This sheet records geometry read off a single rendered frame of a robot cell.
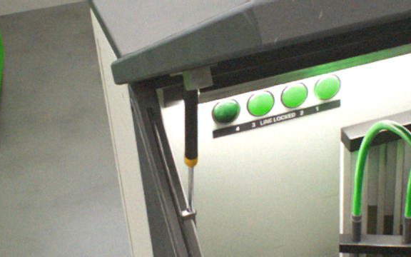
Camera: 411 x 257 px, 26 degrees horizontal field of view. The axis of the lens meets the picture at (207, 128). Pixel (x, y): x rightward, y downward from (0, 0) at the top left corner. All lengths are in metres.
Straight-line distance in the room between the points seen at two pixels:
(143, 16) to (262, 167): 0.33
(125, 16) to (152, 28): 0.07
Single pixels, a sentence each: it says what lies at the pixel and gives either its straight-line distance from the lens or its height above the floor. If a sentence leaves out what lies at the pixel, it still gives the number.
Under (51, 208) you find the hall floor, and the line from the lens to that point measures 3.58.
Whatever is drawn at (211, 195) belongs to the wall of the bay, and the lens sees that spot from 1.51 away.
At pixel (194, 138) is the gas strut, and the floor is 1.52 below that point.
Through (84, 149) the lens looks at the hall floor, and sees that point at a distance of 3.88.
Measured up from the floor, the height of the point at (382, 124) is 1.40.
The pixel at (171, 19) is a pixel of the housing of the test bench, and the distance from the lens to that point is 1.47.
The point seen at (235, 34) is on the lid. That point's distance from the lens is 0.66.
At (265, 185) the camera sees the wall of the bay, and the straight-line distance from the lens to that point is 1.54.
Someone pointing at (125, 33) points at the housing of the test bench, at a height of 1.50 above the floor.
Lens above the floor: 2.14
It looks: 33 degrees down
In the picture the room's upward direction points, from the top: 5 degrees counter-clockwise
